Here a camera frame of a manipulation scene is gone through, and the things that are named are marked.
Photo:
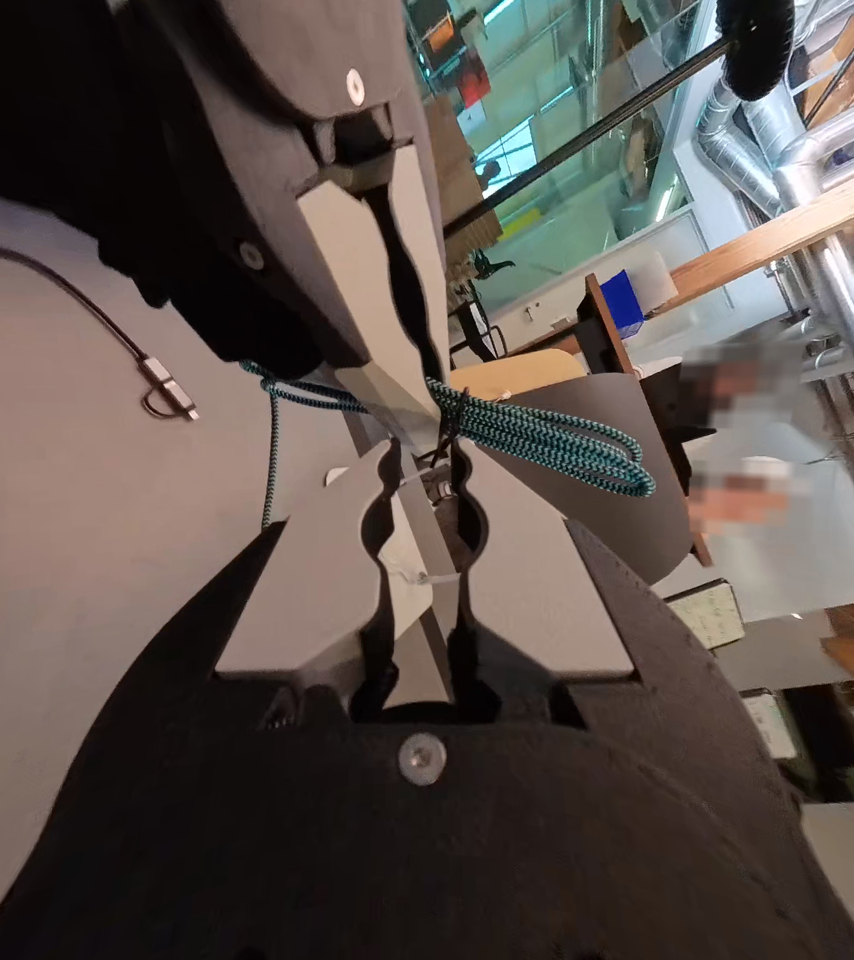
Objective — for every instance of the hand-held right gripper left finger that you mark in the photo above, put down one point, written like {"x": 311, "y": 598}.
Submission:
{"x": 299, "y": 600}

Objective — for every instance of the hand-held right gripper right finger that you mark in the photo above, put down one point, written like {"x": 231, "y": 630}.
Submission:
{"x": 554, "y": 600}

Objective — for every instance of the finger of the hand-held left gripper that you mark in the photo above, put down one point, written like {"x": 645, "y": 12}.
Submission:
{"x": 423, "y": 225}
{"x": 352, "y": 277}

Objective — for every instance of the black twist tie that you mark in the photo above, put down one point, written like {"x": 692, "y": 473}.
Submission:
{"x": 451, "y": 424}

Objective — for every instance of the grey usb hub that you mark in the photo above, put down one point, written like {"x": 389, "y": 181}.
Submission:
{"x": 172, "y": 390}

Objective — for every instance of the person's left hand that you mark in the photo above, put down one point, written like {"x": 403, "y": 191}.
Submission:
{"x": 202, "y": 285}

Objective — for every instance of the plywood cabinet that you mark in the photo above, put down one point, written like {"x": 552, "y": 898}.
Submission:
{"x": 457, "y": 187}

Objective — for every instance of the handwritten whiteboard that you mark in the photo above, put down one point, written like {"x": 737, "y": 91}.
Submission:
{"x": 711, "y": 615}
{"x": 771, "y": 724}

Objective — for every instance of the brown standing desk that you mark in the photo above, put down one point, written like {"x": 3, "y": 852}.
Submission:
{"x": 603, "y": 322}

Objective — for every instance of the small blue storage bin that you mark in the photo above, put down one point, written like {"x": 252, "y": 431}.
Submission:
{"x": 621, "y": 300}

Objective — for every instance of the black stanchion pole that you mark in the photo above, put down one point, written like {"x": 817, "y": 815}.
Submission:
{"x": 760, "y": 52}

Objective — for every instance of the spiral metal duct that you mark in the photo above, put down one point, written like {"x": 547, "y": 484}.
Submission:
{"x": 734, "y": 150}

